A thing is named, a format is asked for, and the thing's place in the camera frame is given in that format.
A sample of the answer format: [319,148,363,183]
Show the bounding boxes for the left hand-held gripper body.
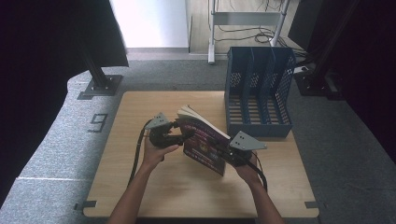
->
[144,111,185,149]

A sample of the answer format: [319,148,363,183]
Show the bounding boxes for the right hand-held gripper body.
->
[217,130,268,168]

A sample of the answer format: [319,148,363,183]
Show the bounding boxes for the purple cover magazine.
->
[176,104,233,177]

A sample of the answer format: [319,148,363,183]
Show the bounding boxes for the blue plastic file rack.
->
[223,46,297,139]

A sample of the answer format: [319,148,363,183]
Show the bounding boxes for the person's left hand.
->
[141,135,181,172]

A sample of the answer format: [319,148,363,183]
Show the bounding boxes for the person's right hand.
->
[233,153,266,189]

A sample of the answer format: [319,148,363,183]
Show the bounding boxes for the grey tape strip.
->
[304,201,327,210]
[73,200,98,212]

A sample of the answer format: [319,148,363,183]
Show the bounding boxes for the white power strip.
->
[293,64,313,75]

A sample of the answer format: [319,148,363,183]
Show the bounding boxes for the grey metal stand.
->
[207,0,292,65]

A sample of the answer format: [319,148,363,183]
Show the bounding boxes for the dark curtain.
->
[0,0,130,209]
[288,0,396,166]

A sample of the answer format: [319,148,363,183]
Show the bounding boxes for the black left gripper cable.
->
[127,119,154,189]

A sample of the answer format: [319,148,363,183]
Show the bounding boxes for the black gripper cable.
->
[127,119,154,189]
[247,151,269,193]

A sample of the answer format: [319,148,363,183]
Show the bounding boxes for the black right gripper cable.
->
[247,151,269,193]

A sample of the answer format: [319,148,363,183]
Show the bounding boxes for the black post with base plate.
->
[77,46,124,101]
[293,0,362,101]

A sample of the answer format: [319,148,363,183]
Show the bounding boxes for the black floor cables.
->
[214,0,309,59]

